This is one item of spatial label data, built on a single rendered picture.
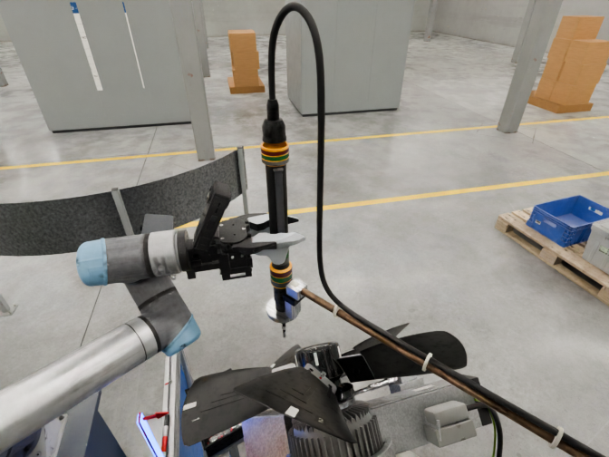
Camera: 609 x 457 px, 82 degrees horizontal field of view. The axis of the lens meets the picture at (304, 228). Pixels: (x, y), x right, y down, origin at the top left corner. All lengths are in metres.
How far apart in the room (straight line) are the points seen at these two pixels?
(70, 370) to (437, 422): 0.78
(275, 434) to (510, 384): 1.87
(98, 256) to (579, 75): 8.52
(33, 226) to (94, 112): 4.49
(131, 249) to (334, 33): 6.41
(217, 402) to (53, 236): 2.02
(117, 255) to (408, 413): 0.78
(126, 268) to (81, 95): 6.48
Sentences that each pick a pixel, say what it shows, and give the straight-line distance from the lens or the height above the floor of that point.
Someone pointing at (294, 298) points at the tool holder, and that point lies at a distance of 0.68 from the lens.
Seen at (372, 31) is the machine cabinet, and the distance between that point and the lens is 7.07.
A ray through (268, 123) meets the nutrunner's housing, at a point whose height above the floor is 1.85.
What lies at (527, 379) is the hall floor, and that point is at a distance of 2.75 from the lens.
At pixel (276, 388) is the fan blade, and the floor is 1.39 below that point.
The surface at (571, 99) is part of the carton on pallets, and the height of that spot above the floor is 0.26.
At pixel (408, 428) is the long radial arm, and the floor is 1.10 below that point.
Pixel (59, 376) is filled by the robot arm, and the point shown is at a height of 1.54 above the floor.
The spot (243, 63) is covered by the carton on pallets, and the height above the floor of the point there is 0.65.
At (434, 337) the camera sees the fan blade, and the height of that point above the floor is 1.39.
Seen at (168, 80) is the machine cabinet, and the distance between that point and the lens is 6.71.
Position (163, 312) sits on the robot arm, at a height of 1.52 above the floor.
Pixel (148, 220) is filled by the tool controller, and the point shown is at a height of 1.25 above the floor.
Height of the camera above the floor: 2.01
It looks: 34 degrees down
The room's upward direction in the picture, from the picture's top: straight up
